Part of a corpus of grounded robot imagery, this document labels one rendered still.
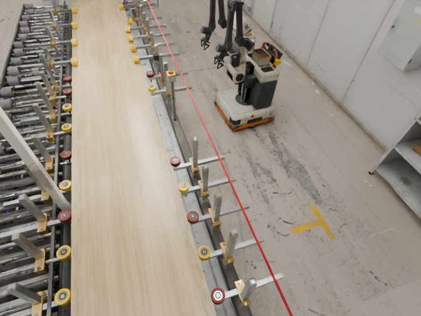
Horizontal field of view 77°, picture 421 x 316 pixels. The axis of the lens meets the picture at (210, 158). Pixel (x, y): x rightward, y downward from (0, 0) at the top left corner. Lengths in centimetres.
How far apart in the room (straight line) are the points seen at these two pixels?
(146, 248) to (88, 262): 33
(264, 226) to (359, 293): 98
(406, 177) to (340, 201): 85
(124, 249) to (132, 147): 84
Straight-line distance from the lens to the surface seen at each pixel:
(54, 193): 196
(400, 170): 380
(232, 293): 170
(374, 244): 321
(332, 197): 330
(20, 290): 169
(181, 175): 232
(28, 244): 181
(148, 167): 205
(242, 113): 347
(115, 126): 241
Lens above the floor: 248
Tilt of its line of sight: 50 degrees down
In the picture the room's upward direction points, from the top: 4 degrees clockwise
